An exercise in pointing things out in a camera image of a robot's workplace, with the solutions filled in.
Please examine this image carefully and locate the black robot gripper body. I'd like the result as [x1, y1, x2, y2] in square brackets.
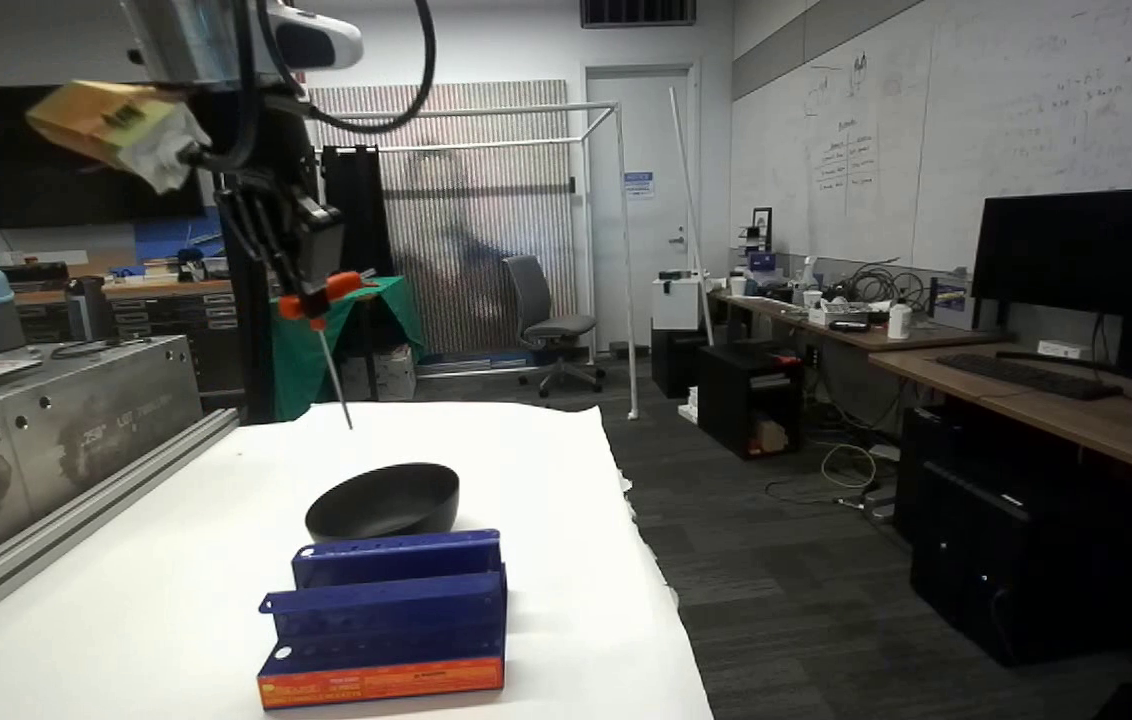
[195, 92, 332, 280]

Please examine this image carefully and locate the orange handled wrench tool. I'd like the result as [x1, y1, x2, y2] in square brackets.
[272, 267, 372, 431]

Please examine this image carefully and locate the black bowl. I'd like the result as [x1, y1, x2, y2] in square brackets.
[306, 462, 459, 541]

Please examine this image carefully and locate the blue toolbox with orange base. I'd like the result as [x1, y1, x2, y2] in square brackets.
[256, 527, 509, 712]

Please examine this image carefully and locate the green cloth covered table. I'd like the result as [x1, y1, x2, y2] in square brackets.
[267, 270, 424, 418]

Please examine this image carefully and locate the grey office chair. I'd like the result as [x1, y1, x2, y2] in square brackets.
[509, 254, 604, 397]

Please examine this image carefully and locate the white door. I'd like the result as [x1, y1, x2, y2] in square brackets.
[590, 66, 688, 348]

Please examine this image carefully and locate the white table cloth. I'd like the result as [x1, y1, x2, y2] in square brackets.
[0, 404, 711, 720]

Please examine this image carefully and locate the black box on floor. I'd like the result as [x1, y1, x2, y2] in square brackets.
[701, 345, 805, 460]

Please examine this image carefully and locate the black keyboard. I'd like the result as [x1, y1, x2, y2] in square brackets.
[935, 352, 1119, 400]

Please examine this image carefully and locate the wooden desk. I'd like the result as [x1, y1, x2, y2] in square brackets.
[717, 297, 1132, 469]

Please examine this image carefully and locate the black cabinet under desk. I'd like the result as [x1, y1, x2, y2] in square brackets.
[896, 404, 1132, 663]

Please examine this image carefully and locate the black computer monitor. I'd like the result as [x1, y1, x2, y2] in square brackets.
[971, 188, 1132, 366]

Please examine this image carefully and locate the robot arm with black cable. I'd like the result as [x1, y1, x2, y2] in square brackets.
[119, 0, 440, 135]

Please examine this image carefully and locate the white pipe frame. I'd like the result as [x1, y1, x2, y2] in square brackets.
[381, 99, 639, 416]

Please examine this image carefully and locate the grey metal rail frame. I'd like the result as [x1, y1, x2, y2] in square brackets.
[0, 337, 237, 601]

